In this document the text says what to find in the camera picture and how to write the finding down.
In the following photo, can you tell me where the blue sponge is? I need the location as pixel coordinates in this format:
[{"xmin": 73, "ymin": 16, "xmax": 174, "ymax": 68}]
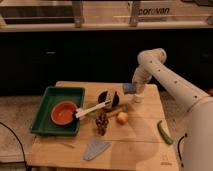
[{"xmin": 123, "ymin": 83, "xmax": 136, "ymax": 94}]

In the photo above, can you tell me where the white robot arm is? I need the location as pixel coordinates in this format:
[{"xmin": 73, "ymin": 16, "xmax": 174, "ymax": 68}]
[{"xmin": 132, "ymin": 48, "xmax": 213, "ymax": 171}]

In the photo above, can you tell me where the white paper cup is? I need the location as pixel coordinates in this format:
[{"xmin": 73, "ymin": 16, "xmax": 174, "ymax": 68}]
[{"xmin": 133, "ymin": 94, "xmax": 143, "ymax": 103}]

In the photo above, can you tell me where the yellow banana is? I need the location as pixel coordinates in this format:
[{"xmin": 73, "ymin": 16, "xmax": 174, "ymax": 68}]
[{"xmin": 106, "ymin": 104, "xmax": 130, "ymax": 118}]

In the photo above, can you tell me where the black bowl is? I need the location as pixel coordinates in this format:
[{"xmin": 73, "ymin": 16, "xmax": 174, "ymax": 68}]
[{"xmin": 98, "ymin": 90, "xmax": 119, "ymax": 110}]

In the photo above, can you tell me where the wooden block in bowl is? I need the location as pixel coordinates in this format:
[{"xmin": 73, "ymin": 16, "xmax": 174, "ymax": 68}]
[{"xmin": 106, "ymin": 90, "xmax": 115, "ymax": 104}]

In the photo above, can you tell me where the bunch of dark grapes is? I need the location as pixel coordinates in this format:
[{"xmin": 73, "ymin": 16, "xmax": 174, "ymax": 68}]
[{"xmin": 95, "ymin": 114, "xmax": 109, "ymax": 136}]

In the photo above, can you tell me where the green leafy vegetable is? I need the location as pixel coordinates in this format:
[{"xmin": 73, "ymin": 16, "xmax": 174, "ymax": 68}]
[{"xmin": 84, "ymin": 103, "xmax": 97, "ymax": 117}]

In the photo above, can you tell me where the green cucumber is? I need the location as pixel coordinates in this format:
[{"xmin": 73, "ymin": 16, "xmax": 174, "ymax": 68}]
[{"xmin": 157, "ymin": 121, "xmax": 173, "ymax": 145}]

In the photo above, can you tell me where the grey cloth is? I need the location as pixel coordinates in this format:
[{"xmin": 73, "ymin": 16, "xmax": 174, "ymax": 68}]
[{"xmin": 83, "ymin": 138, "xmax": 110, "ymax": 161}]

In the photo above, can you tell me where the orange bowl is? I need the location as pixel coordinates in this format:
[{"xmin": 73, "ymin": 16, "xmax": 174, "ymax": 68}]
[{"xmin": 50, "ymin": 101, "xmax": 77, "ymax": 126}]

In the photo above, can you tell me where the green plastic tray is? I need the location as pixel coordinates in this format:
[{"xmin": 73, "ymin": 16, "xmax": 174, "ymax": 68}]
[{"xmin": 30, "ymin": 86, "xmax": 85, "ymax": 136}]

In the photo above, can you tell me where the white handled brush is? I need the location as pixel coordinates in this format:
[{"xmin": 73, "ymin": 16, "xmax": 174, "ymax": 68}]
[{"xmin": 73, "ymin": 100, "xmax": 111, "ymax": 119}]

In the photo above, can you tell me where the black cable right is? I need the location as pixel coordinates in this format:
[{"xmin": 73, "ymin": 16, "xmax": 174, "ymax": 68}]
[{"xmin": 176, "ymin": 133, "xmax": 187, "ymax": 164}]

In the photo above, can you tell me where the black cable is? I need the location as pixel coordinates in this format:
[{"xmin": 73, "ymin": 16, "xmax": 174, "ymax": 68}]
[
  {"xmin": 176, "ymin": 133, "xmax": 187, "ymax": 164},
  {"xmin": 0, "ymin": 121, "xmax": 33, "ymax": 171}
]

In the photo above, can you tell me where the black cable left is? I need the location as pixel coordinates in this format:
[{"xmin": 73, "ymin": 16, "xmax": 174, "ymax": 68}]
[{"xmin": 0, "ymin": 121, "xmax": 33, "ymax": 171}]

